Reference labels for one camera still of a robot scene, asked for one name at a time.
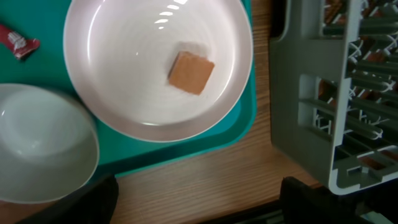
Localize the pink plate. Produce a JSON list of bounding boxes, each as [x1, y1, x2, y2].
[[63, 0, 253, 142]]

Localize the grey dishwasher rack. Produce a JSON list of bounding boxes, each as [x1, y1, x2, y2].
[[269, 0, 397, 195]]

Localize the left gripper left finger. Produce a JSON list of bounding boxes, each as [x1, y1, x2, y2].
[[17, 175, 119, 224]]

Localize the red sauce packet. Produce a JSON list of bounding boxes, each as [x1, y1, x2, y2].
[[1, 24, 40, 60]]

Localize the orange food cube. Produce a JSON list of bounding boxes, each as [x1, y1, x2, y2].
[[169, 51, 215, 95]]

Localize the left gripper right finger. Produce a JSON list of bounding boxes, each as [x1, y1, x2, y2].
[[279, 177, 397, 223]]

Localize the teal serving tray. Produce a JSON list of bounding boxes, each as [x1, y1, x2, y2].
[[1, 0, 257, 179]]

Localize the grey bowl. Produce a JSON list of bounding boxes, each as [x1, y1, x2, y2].
[[1, 83, 100, 203]]

